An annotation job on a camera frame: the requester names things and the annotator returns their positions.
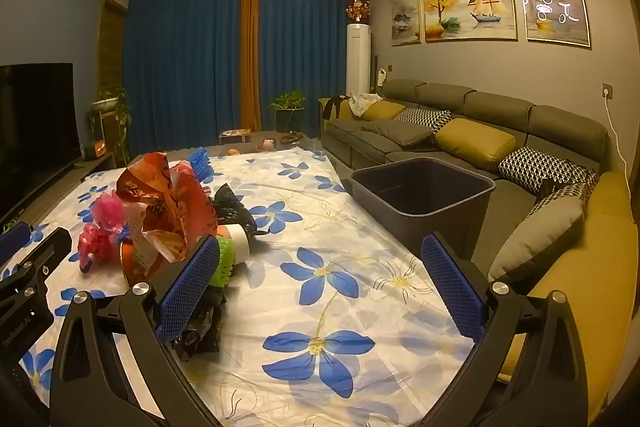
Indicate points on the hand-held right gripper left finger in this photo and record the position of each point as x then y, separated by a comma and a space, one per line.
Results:
187, 287

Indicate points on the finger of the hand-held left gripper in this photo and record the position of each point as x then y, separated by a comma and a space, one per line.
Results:
14, 238
50, 249

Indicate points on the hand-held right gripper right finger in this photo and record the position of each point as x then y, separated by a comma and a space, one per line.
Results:
452, 287

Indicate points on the black plastic bag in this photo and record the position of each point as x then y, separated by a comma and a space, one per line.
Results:
205, 322

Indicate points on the pink pig toy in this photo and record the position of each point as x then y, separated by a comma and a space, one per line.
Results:
92, 247

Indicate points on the red cylindrical can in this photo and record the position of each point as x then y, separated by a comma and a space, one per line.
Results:
134, 268

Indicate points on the orange white ball toy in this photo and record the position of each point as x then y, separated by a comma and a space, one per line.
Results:
236, 241

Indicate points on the grey plastic bin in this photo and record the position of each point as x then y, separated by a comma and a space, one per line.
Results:
425, 212

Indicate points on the red foil wrapper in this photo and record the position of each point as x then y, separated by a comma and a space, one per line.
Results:
170, 202

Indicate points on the black toy figure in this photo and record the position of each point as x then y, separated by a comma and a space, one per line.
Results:
230, 207

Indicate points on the blue ridged plastic piece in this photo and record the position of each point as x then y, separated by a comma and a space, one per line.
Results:
200, 163

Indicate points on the dark television cabinet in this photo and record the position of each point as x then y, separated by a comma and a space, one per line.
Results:
75, 176

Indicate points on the grey cushion black trim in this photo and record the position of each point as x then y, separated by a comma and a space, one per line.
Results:
545, 232

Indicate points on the black television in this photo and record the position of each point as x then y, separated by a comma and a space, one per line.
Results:
35, 132

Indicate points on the orange glowing device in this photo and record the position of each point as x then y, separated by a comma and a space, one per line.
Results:
96, 149

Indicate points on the white blue floral blanket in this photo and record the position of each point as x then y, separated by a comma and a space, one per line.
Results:
310, 217

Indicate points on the black white patterned cushion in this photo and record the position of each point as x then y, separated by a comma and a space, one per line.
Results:
535, 167
425, 118
570, 194

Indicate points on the large yellow cushion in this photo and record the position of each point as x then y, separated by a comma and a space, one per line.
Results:
475, 142

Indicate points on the trailing plant on stand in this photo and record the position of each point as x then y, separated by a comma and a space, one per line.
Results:
110, 107

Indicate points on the printed cardboard box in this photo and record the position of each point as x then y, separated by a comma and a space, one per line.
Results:
235, 136

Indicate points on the dark grey cushion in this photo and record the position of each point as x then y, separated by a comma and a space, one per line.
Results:
400, 134

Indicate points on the brown tray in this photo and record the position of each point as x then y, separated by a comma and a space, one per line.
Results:
290, 138

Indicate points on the grey sofa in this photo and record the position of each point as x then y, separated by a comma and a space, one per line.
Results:
500, 107

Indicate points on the small yellow cushion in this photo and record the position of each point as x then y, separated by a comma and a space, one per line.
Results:
382, 111

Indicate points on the brown wooden panel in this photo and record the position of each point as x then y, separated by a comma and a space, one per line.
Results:
111, 57

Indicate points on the white cloth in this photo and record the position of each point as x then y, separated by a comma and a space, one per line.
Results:
364, 104

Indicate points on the potted plant dark pot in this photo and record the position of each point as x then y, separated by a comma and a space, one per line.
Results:
287, 104

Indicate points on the dark garment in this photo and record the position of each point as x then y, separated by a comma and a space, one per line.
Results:
334, 109

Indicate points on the blue curtain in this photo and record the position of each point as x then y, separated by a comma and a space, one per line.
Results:
185, 67
310, 52

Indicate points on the white plastic bottle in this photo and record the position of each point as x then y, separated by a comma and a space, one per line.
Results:
382, 75

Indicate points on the orange curtain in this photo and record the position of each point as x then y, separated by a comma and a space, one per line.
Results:
250, 57

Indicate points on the white standing air conditioner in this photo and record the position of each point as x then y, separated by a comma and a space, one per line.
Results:
359, 62

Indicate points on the narrow landscape painting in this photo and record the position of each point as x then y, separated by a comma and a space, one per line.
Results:
405, 16

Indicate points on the tree and sailboat painting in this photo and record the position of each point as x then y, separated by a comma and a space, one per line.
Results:
470, 2

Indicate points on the artificial flower decoration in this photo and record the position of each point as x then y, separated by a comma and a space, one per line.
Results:
358, 11

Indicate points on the mountain landscape painting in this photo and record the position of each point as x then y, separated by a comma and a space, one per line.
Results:
552, 2

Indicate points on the wall socket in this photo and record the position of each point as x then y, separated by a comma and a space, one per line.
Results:
608, 91

